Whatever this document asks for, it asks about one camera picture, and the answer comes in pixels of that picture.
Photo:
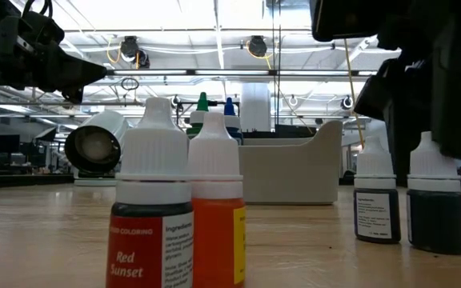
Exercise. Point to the small orange dye bottle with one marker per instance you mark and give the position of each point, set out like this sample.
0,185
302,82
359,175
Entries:
214,240

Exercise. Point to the dark monitor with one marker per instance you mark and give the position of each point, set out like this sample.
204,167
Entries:
5,143

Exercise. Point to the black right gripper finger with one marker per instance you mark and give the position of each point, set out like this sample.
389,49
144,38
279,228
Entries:
460,100
399,152

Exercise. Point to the small dark teal dye bottle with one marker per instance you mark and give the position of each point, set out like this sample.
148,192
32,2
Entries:
434,224

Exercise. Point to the large blue-capped dye bottle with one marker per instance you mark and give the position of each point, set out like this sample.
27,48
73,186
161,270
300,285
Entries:
232,122

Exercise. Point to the small Red Sunset dye bottle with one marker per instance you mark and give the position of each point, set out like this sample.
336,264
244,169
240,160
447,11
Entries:
150,248

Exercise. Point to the large green-capped dye bottle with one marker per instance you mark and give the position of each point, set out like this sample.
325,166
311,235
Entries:
202,102

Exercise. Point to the white spotlight lamp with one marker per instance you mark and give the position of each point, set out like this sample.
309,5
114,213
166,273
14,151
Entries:
94,146

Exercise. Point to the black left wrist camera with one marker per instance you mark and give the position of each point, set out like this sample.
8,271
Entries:
44,28

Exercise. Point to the white column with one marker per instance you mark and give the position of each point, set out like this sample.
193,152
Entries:
256,108

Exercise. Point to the black equipment box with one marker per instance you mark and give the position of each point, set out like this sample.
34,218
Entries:
294,131

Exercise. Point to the white plastic bin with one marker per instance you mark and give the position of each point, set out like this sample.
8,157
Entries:
290,172

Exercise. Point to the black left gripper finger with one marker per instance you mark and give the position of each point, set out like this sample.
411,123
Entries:
74,95
78,74

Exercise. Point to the overhead light bar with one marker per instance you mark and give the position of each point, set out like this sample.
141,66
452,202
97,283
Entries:
214,72

